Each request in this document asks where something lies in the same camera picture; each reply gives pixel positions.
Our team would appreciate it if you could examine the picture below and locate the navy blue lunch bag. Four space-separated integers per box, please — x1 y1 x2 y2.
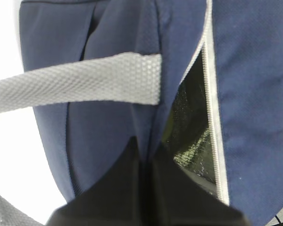
0 0 283 226

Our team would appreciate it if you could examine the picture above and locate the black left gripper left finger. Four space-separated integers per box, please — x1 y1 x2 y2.
47 137 142 226

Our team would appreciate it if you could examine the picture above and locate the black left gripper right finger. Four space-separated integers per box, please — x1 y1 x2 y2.
148 150 250 226

